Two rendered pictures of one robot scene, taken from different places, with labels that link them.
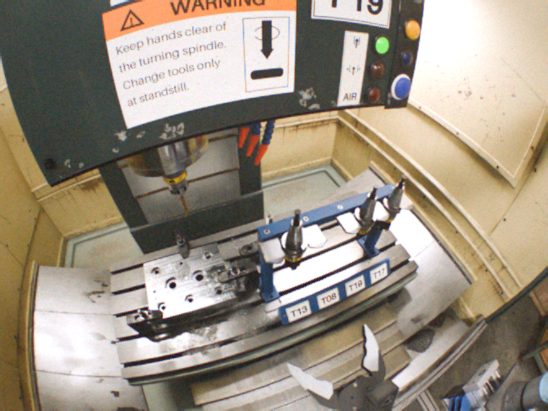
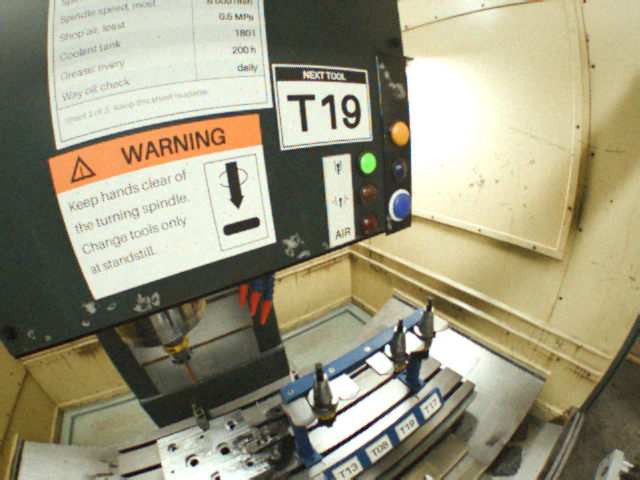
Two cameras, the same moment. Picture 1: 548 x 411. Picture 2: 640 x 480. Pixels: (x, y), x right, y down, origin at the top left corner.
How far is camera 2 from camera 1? 0.03 m
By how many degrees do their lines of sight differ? 24
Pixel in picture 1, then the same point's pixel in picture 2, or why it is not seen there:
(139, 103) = (104, 270)
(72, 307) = not seen: outside the picture
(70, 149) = (32, 319)
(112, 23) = (60, 172)
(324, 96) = (313, 240)
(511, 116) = (535, 185)
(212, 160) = (222, 319)
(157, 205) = (168, 373)
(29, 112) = not seen: outside the picture
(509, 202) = (560, 278)
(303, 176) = (325, 321)
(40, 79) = not seen: outside the picture
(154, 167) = (146, 337)
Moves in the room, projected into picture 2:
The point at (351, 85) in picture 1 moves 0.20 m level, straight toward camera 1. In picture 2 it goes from (342, 219) to (306, 416)
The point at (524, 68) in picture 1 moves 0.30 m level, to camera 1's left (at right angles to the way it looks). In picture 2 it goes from (538, 124) to (467, 116)
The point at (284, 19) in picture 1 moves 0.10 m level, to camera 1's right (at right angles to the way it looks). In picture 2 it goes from (250, 157) to (375, 144)
